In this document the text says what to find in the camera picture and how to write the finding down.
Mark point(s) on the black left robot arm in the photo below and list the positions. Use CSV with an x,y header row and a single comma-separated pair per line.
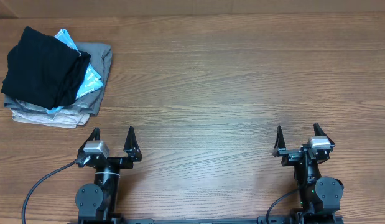
x,y
96,202

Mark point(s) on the black t-shirt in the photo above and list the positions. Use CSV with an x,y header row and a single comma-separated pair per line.
x,y
44,71

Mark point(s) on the folded beige garment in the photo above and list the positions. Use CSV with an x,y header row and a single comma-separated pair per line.
x,y
69,121

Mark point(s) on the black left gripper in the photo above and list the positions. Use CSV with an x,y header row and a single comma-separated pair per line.
x,y
132,151

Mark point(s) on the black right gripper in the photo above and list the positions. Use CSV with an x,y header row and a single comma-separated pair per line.
x,y
291,155

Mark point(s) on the folded light blue garment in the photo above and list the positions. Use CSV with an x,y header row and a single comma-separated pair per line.
x,y
92,80

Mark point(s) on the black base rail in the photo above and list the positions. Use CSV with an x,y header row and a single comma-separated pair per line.
x,y
259,220

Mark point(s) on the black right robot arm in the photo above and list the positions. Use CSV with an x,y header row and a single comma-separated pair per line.
x,y
319,195

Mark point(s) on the folded grey garment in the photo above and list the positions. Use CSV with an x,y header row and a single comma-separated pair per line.
x,y
101,58

